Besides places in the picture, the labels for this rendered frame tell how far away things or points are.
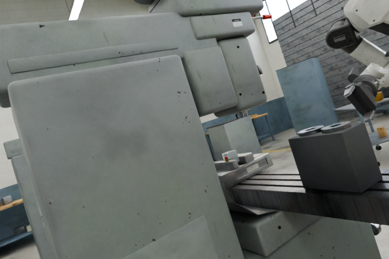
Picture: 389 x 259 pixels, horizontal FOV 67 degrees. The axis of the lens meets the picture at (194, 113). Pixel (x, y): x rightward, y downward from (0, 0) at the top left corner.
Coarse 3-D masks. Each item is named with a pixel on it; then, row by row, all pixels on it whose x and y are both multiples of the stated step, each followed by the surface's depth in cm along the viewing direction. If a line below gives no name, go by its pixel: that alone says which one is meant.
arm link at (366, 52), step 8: (360, 48) 130; (368, 48) 129; (376, 48) 129; (352, 56) 135; (360, 56) 132; (368, 56) 130; (376, 56) 129; (384, 56) 128; (368, 64) 132; (384, 64) 129
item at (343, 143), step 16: (320, 128) 99; (336, 128) 90; (352, 128) 89; (304, 144) 99; (320, 144) 94; (336, 144) 89; (352, 144) 88; (368, 144) 91; (304, 160) 101; (320, 160) 96; (336, 160) 90; (352, 160) 86; (368, 160) 90; (304, 176) 103; (320, 176) 97; (336, 176) 92; (352, 176) 87; (368, 176) 89
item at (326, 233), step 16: (320, 224) 124; (336, 224) 128; (352, 224) 134; (368, 224) 140; (304, 240) 117; (320, 240) 122; (336, 240) 127; (352, 240) 132; (368, 240) 137; (256, 256) 109; (272, 256) 108; (288, 256) 112; (304, 256) 116; (320, 256) 120; (336, 256) 125; (352, 256) 130; (368, 256) 135
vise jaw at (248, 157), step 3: (243, 153) 154; (246, 153) 151; (249, 153) 148; (240, 156) 149; (243, 156) 147; (246, 156) 147; (249, 156) 148; (252, 156) 149; (240, 159) 149; (243, 159) 147; (246, 159) 146; (249, 159) 148; (252, 159) 149; (240, 162) 150; (243, 162) 148; (246, 162) 146
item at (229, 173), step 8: (232, 160) 144; (256, 160) 150; (264, 160) 153; (216, 168) 152; (224, 168) 147; (232, 168) 142; (240, 168) 143; (248, 168) 146; (256, 168) 149; (264, 168) 152; (224, 176) 137; (232, 176) 140; (240, 176) 143; (248, 176) 145; (224, 184) 136; (232, 184) 139
